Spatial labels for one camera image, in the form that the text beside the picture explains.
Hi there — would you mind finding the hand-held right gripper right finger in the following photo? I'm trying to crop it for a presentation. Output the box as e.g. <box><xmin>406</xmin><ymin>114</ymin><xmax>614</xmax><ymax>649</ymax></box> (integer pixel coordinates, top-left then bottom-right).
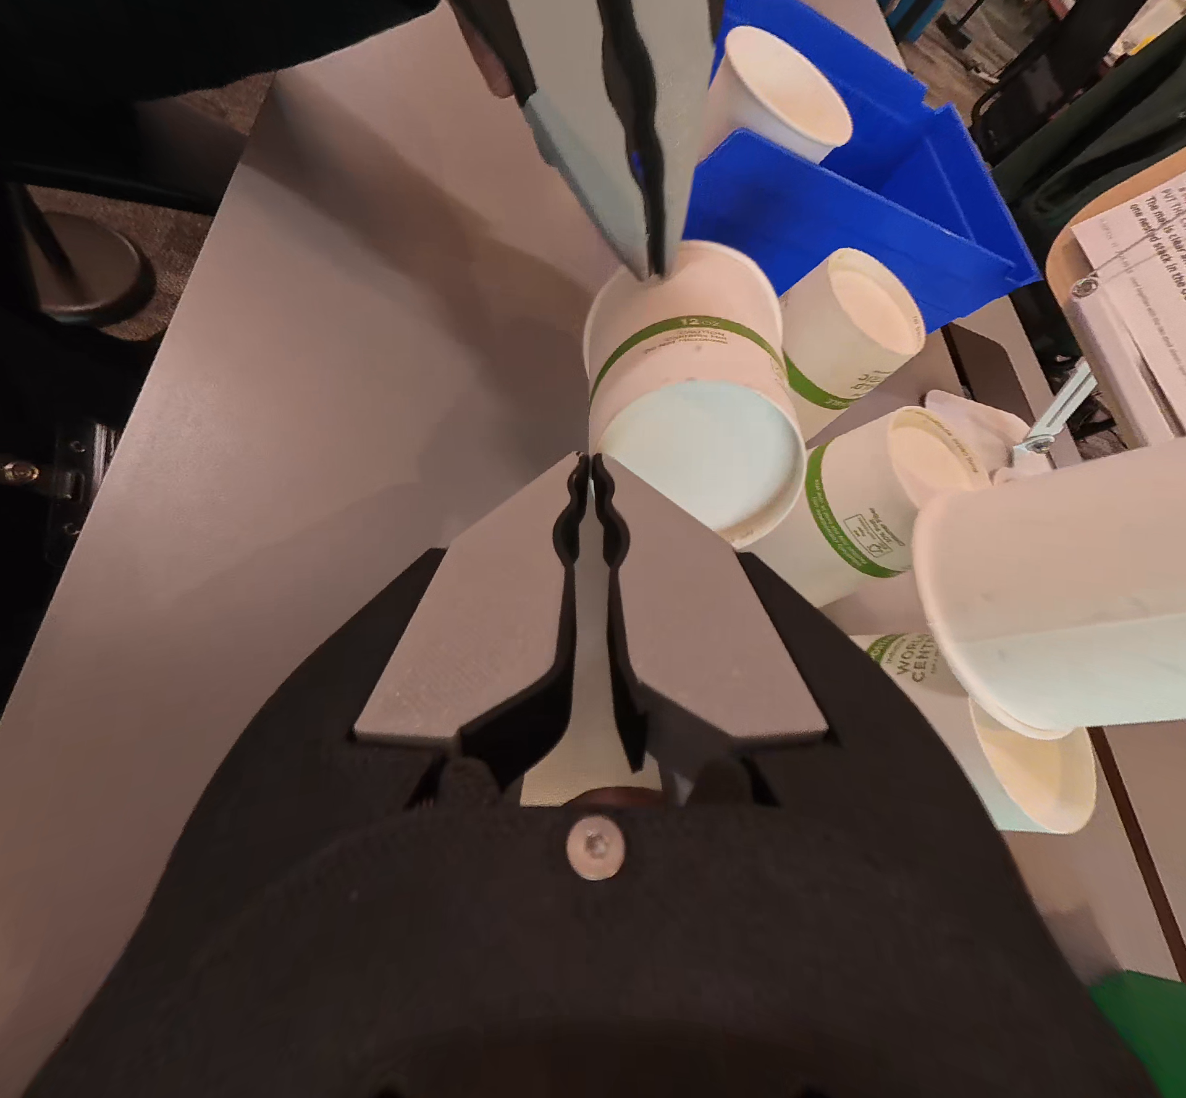
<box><xmin>592</xmin><ymin>453</ymin><xmax>829</xmax><ymax>788</ymax></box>

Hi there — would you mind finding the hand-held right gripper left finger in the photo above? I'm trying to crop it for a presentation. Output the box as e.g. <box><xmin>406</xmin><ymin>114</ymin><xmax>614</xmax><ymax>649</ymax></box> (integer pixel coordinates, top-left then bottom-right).
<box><xmin>352</xmin><ymin>453</ymin><xmax>591</xmax><ymax>790</ymax></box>

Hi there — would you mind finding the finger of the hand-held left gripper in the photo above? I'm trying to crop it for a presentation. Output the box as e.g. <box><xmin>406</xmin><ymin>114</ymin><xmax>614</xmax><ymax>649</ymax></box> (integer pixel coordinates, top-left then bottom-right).
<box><xmin>477</xmin><ymin>0</ymin><xmax>651</xmax><ymax>280</ymax></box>
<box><xmin>619</xmin><ymin>0</ymin><xmax>715</xmax><ymax>277</ymax></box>

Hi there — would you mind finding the white paper cup green band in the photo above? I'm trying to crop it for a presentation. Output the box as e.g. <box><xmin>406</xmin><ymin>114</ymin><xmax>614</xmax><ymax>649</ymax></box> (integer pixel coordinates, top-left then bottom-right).
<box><xmin>779</xmin><ymin>248</ymin><xmax>927</xmax><ymax>442</ymax></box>
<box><xmin>776</xmin><ymin>405</ymin><xmax>988</xmax><ymax>610</ymax></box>
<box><xmin>911</xmin><ymin>435</ymin><xmax>1186</xmax><ymax>740</ymax></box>
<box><xmin>852</xmin><ymin>633</ymin><xmax>1098</xmax><ymax>835</ymax></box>
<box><xmin>584</xmin><ymin>241</ymin><xmax>806</xmax><ymax>555</ymax></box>

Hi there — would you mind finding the blue plastic bin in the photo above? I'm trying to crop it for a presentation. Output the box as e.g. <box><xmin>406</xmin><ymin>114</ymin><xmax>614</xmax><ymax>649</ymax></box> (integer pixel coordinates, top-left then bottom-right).
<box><xmin>680</xmin><ymin>0</ymin><xmax>1043</xmax><ymax>335</ymax></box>

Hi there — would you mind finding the person's left hand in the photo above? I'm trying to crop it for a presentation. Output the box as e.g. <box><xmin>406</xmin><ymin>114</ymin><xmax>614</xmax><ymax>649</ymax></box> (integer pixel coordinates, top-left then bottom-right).
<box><xmin>457</xmin><ymin>22</ymin><xmax>516</xmax><ymax>98</ymax></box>

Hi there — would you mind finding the dark green jacket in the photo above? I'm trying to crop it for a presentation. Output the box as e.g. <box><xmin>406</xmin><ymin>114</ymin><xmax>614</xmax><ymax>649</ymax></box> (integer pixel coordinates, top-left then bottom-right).
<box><xmin>968</xmin><ymin>0</ymin><xmax>1186</xmax><ymax>284</ymax></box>

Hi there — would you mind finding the black chair base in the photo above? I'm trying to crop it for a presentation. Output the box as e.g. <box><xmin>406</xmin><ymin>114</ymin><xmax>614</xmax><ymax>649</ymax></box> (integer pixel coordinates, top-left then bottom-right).
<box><xmin>0</xmin><ymin>180</ymin><xmax>158</xmax><ymax>344</ymax></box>

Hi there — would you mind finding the wooden board document stand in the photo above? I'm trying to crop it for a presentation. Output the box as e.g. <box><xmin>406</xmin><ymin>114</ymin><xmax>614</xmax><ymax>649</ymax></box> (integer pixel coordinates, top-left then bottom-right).
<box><xmin>922</xmin><ymin>163</ymin><xmax>1186</xmax><ymax>489</ymax></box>

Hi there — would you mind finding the printed instruction sheet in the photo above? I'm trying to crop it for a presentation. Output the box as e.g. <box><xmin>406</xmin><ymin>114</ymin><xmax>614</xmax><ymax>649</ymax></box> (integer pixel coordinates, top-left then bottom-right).
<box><xmin>1070</xmin><ymin>171</ymin><xmax>1186</xmax><ymax>437</ymax></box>

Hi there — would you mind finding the green plastic bin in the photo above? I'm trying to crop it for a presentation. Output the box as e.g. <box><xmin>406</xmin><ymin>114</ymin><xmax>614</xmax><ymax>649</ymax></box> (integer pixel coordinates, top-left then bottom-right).
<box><xmin>1088</xmin><ymin>968</ymin><xmax>1186</xmax><ymax>1098</ymax></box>

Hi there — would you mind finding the black desk cable hatch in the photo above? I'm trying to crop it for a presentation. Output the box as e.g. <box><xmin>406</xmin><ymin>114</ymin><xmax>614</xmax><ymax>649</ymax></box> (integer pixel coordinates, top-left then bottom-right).
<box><xmin>943</xmin><ymin>325</ymin><xmax>1023</xmax><ymax>409</ymax></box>

